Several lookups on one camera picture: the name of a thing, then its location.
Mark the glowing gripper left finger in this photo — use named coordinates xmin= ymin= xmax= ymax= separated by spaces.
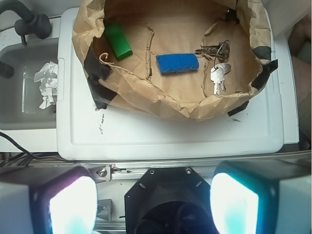
xmin=0 ymin=166 xmax=98 ymax=234

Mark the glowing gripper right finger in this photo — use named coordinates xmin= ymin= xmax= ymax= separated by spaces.
xmin=210 ymin=159 xmax=312 ymax=234

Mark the silver key bunch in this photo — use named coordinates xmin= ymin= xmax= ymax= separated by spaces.
xmin=195 ymin=40 xmax=232 ymax=95

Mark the white plastic tray lid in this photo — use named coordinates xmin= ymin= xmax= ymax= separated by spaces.
xmin=56 ymin=8 xmax=284 ymax=161

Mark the grey plastic bin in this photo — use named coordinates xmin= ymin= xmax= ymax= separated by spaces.
xmin=0 ymin=38 xmax=58 ymax=130

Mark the crumpled white paper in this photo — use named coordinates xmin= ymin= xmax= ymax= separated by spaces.
xmin=34 ymin=61 xmax=58 ymax=109

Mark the brown paper bag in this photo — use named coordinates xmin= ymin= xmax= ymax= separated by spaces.
xmin=72 ymin=0 xmax=278 ymax=121

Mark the blue sponge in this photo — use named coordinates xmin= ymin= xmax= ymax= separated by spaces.
xmin=156 ymin=54 xmax=199 ymax=75

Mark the green rectangular block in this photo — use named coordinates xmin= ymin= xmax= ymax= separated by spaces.
xmin=104 ymin=24 xmax=133 ymax=60

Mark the black faucet-like pipe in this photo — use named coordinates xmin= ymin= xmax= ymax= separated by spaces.
xmin=0 ymin=0 xmax=52 ymax=45

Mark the black cable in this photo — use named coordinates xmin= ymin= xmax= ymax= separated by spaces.
xmin=0 ymin=131 xmax=59 ymax=168

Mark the black octagonal mount plate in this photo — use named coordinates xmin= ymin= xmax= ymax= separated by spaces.
xmin=124 ymin=167 xmax=214 ymax=234

